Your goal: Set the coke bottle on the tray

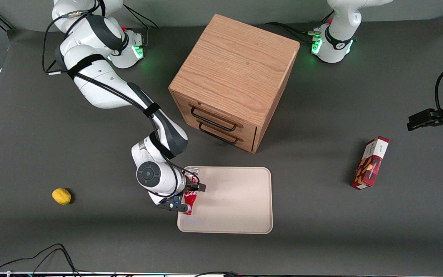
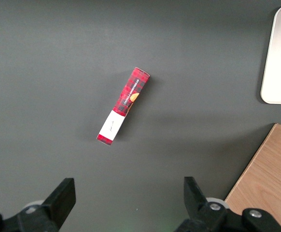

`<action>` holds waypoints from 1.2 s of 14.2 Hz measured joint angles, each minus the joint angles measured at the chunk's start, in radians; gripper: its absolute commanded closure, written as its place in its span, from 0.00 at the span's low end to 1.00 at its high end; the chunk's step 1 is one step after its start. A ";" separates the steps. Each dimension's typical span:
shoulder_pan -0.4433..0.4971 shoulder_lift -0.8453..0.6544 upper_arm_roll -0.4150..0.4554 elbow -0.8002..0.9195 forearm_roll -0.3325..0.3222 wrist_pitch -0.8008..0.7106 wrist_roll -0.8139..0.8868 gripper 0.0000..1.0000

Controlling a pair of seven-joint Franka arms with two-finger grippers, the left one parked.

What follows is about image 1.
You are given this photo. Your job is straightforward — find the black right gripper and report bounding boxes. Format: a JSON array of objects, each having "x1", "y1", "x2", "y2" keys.
[{"x1": 155, "y1": 183, "x2": 207, "y2": 214}]

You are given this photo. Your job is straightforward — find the red coke bottle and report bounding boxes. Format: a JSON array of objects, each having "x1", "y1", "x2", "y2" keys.
[{"x1": 183, "y1": 167, "x2": 201, "y2": 215}]

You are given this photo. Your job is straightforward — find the beige plastic tray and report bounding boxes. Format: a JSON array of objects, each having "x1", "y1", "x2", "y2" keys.
[{"x1": 177, "y1": 166, "x2": 273, "y2": 234}]

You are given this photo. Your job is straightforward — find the wooden drawer front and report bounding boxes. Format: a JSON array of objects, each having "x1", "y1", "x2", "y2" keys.
[
  {"x1": 173, "y1": 92, "x2": 259, "y2": 142},
  {"x1": 183, "y1": 117, "x2": 257, "y2": 154}
]

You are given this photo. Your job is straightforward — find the red cookie box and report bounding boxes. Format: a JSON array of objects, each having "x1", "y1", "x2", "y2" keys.
[{"x1": 351, "y1": 136, "x2": 390, "y2": 190}]

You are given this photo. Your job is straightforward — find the wooden drawer cabinet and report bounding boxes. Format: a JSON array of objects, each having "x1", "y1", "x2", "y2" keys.
[{"x1": 168, "y1": 14, "x2": 300, "y2": 154}]

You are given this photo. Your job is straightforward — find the yellow lemon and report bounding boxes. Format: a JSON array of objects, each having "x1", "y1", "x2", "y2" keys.
[{"x1": 52, "y1": 188, "x2": 72, "y2": 205}]

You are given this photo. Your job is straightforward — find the black metal drawer handle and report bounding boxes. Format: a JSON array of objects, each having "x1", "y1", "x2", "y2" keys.
[
  {"x1": 190, "y1": 106, "x2": 238, "y2": 132},
  {"x1": 198, "y1": 123, "x2": 240, "y2": 145}
]

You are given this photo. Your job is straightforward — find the black floor cable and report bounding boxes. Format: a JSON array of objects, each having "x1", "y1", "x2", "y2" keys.
[{"x1": 0, "y1": 243, "x2": 82, "y2": 276}]

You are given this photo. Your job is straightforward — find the black left base cables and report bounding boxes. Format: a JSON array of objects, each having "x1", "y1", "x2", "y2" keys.
[{"x1": 265, "y1": 11, "x2": 334, "y2": 45}]

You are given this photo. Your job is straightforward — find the black base cables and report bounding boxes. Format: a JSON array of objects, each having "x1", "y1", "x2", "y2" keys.
[
  {"x1": 123, "y1": 4, "x2": 160, "y2": 48},
  {"x1": 265, "y1": 11, "x2": 334, "y2": 45}
]

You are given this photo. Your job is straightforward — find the black right base cables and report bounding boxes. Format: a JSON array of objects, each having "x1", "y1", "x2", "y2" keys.
[{"x1": 123, "y1": 4, "x2": 160, "y2": 48}]

